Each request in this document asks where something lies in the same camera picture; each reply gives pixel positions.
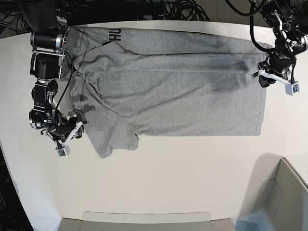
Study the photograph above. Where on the beige chair back bottom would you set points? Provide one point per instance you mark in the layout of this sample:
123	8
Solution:
99	221

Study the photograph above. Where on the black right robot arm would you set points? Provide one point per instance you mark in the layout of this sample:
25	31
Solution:
47	41

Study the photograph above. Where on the beige partition panel right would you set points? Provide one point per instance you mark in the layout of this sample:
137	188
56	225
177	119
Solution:
282	203

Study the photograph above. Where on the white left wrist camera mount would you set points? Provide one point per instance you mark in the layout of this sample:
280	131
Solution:
290	88

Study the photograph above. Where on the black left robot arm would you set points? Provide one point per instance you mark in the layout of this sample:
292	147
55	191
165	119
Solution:
290	41

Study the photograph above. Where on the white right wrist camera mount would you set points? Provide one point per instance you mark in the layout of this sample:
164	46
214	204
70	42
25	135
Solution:
62	148

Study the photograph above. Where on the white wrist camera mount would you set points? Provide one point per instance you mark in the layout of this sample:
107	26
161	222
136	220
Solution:
290	88
62	148

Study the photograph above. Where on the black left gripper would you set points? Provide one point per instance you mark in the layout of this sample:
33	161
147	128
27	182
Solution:
273	64

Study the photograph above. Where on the grey T-shirt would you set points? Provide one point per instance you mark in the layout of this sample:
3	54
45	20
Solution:
132	82

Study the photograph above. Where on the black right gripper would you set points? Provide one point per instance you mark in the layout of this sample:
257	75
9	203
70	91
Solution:
61	131

